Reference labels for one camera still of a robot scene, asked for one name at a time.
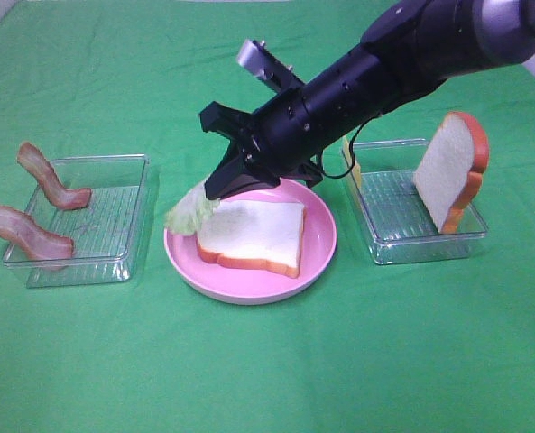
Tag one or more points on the yellow toy cheese slice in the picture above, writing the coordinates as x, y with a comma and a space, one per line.
354, 168

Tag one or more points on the left clear plastic container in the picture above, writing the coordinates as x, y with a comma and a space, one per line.
107, 233

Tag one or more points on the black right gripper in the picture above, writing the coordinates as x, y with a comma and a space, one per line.
282, 139

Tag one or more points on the toy bacon strip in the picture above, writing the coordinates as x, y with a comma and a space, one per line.
37, 243
33, 161

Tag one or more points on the right clear plastic container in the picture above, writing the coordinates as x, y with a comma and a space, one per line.
394, 222

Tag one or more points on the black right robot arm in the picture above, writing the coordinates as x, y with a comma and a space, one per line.
406, 54

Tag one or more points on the pink round plate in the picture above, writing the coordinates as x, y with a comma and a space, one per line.
256, 287

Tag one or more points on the clear plastic container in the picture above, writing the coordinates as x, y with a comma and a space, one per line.
394, 222
107, 233

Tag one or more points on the toy lettuce leaf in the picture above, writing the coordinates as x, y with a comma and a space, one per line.
187, 216

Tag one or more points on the green tablecloth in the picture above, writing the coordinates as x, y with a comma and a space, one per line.
424, 347

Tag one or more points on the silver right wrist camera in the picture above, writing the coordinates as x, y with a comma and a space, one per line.
261, 64

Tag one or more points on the toy bread slice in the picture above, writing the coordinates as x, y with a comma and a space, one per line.
451, 171
254, 235

